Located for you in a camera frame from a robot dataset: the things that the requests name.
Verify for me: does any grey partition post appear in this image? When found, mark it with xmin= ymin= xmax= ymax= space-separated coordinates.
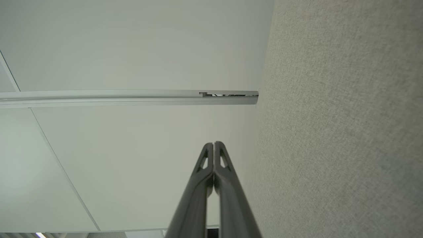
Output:
xmin=0 ymin=98 xmax=258 ymax=109
xmin=0 ymin=89 xmax=259 ymax=99

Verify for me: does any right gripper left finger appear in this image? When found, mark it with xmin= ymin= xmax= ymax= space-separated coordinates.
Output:
xmin=165 ymin=142 xmax=214 ymax=238

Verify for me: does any frosted white partition panel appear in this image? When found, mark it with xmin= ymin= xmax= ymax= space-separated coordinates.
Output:
xmin=0 ymin=105 xmax=258 ymax=232
xmin=0 ymin=0 xmax=275 ymax=95

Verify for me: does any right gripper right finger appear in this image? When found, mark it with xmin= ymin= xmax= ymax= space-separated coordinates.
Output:
xmin=214 ymin=141 xmax=262 ymax=238

